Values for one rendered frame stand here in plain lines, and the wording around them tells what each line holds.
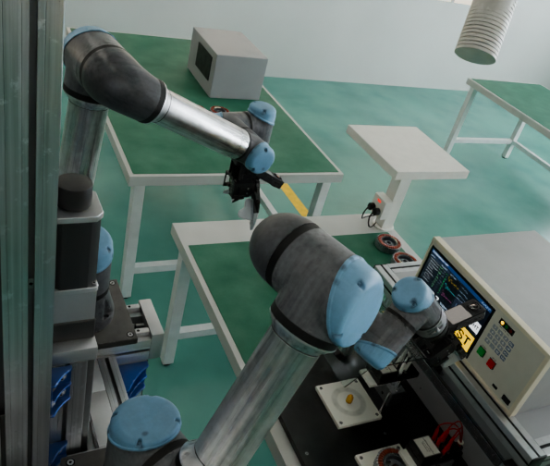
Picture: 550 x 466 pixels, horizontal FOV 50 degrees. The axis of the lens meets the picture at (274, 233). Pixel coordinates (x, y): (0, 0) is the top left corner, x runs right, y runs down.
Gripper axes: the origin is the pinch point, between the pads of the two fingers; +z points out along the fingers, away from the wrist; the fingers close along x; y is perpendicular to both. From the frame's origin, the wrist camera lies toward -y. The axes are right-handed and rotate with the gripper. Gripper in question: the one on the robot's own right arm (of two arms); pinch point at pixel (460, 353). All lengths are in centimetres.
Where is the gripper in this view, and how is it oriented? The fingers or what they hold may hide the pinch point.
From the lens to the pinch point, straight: 151.8
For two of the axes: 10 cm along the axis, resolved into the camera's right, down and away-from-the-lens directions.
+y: -7.9, 6.1, 0.7
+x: 3.9, 5.9, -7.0
